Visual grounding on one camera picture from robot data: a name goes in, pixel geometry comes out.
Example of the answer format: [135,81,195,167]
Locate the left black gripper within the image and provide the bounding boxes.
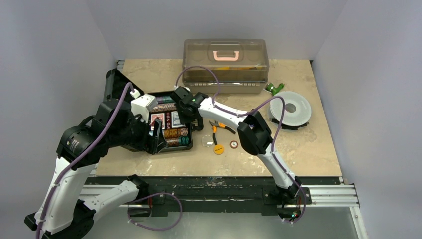
[109,109,168,153]

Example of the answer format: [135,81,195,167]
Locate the clear acrylic dealer button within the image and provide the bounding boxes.
[201,135,214,147]

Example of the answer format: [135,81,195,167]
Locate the blue playing card deck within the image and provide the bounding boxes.
[171,111,186,129]

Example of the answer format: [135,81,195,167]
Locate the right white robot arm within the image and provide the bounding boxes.
[170,87,301,203]

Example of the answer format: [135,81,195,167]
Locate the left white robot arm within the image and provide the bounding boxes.
[24,99,168,239]

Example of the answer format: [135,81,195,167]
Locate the red playing card deck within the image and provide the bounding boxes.
[150,113,165,130]

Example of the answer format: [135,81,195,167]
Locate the black poker chip case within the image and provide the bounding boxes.
[104,69,204,153]

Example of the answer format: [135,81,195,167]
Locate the red die in case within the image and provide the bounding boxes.
[165,112,171,130]

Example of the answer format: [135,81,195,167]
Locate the bottom chip row brown green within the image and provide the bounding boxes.
[166,136,190,147]

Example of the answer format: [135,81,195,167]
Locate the top chip row purple green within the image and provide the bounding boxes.
[156,96,174,104]

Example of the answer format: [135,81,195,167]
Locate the orange black pliers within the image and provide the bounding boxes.
[209,120,237,146]

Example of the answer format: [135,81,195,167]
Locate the orange big blind button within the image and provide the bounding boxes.
[213,144,224,155]

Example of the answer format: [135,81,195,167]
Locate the red poker chip left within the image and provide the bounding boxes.
[230,140,238,149]

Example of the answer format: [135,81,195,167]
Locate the translucent brown storage box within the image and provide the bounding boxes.
[182,39,270,94]

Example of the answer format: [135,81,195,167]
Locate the green toy figure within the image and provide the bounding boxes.
[264,83,285,96]

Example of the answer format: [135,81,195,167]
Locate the white filament spool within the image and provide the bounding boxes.
[268,91,312,130]

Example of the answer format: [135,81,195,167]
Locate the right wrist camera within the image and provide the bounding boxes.
[175,86,191,92]

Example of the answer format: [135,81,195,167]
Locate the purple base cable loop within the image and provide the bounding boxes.
[127,191,184,232]

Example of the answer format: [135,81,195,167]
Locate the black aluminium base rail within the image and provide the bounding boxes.
[123,176,359,220]

